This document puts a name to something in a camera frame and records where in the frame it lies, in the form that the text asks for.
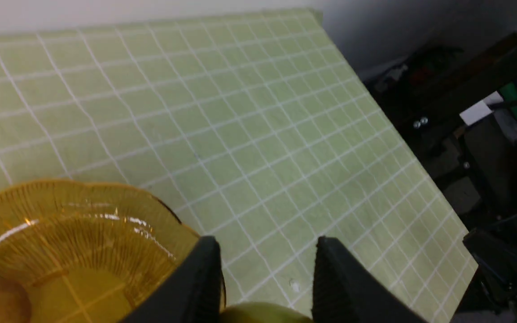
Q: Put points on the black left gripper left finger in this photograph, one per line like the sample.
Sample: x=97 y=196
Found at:
x=191 y=294

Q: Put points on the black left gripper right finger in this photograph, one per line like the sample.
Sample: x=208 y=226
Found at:
x=344 y=291

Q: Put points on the amber glass fruit bowl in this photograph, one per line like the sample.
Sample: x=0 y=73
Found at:
x=88 y=252

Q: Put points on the yellow lemon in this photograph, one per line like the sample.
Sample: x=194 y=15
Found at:
x=261 y=312

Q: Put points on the green checkered tablecloth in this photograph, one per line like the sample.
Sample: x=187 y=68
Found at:
x=251 y=128

